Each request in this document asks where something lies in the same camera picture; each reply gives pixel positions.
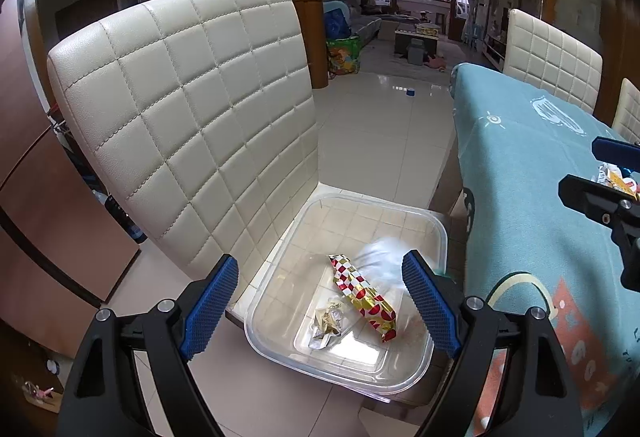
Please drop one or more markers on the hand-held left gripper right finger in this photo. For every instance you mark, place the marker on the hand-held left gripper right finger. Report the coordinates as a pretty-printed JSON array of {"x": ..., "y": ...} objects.
[{"x": 429, "y": 304}]

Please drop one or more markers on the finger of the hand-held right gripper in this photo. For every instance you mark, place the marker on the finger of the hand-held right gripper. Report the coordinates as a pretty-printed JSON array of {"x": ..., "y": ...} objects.
[
  {"x": 617, "y": 149},
  {"x": 595, "y": 202}
]

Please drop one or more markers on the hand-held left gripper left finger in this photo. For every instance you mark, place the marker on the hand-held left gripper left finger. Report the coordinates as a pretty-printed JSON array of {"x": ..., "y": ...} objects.
[{"x": 212, "y": 307}]

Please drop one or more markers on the white yellow snack wrapper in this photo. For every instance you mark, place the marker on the white yellow snack wrapper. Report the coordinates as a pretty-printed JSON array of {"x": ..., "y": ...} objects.
[{"x": 612, "y": 177}]

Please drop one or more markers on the blurred white falling wrapper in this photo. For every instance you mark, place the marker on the blurred white falling wrapper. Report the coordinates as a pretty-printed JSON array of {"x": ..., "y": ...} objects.
[{"x": 382, "y": 262}]

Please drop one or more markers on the clear plastic container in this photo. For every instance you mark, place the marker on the clear plastic container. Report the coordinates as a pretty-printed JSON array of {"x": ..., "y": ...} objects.
[{"x": 280, "y": 317}]

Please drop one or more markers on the cream quilted leather chair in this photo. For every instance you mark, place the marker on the cream quilted leather chair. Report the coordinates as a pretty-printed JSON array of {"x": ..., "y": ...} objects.
[
  {"x": 190, "y": 117},
  {"x": 629, "y": 109},
  {"x": 550, "y": 52}
]

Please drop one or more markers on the red white checkered wrapper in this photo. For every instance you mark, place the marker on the red white checkered wrapper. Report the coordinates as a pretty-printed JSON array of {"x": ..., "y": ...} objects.
[{"x": 360, "y": 297}]

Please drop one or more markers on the teal printed tablecloth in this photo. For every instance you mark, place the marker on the teal printed tablecloth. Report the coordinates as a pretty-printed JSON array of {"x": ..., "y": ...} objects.
[{"x": 525, "y": 167}]

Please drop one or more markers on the crumpled silver gold wrapper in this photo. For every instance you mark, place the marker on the crumpled silver gold wrapper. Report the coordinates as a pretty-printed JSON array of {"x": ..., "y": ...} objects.
[{"x": 330, "y": 323}]

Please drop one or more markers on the brown cabinet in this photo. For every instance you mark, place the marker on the brown cabinet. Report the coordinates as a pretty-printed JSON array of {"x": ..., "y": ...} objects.
[{"x": 45, "y": 217}]

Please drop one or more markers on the white standing air conditioner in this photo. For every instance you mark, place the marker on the white standing air conditioner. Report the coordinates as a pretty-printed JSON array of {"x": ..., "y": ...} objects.
[{"x": 484, "y": 9}]

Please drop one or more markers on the pink toy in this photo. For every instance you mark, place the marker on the pink toy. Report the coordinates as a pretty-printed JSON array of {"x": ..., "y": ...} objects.
[{"x": 436, "y": 63}]

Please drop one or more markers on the grey storage stool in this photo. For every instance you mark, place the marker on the grey storage stool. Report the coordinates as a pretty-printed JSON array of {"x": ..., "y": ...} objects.
[{"x": 416, "y": 54}]

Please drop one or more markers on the low coffee table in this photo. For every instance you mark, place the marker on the low coffee table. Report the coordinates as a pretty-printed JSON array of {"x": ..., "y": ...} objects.
[{"x": 417, "y": 34}]

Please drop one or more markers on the colourful printed bag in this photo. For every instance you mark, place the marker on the colourful printed bag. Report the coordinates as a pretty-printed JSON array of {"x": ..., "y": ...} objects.
[{"x": 344, "y": 57}]

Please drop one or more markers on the grey covered sofa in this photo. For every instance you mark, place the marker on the grey covered sofa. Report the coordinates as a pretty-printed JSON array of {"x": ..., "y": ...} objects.
[{"x": 362, "y": 22}]

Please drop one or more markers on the blue bag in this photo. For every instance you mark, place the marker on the blue bag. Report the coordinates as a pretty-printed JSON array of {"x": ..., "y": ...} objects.
[{"x": 335, "y": 24}]

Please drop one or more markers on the wooden partition with pillar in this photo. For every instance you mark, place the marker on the wooden partition with pillar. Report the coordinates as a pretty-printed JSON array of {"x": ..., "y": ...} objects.
[{"x": 310, "y": 27}]

